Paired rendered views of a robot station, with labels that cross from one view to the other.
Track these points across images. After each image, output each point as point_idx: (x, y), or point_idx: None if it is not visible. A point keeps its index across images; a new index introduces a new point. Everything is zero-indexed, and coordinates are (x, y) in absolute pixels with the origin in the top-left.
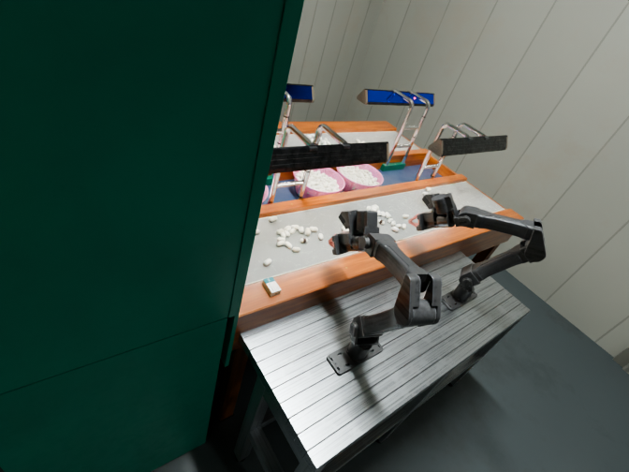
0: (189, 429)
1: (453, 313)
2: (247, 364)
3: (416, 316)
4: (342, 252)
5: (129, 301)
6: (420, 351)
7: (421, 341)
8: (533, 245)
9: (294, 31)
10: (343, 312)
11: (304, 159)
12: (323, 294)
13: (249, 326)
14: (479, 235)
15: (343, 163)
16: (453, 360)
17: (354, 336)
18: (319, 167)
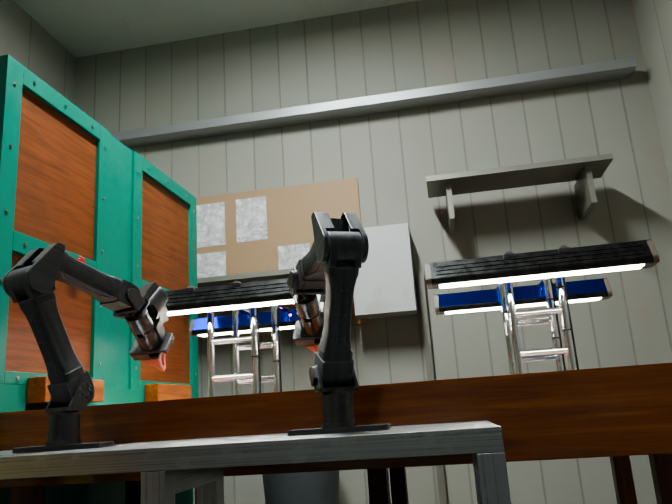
0: None
1: (287, 436)
2: None
3: (12, 272)
4: (137, 351)
5: None
6: (141, 446)
7: (165, 444)
8: (316, 237)
9: (0, 138)
10: (129, 443)
11: (175, 299)
12: (118, 421)
13: (17, 440)
14: (528, 380)
15: (227, 299)
16: (167, 446)
17: (50, 398)
18: (193, 305)
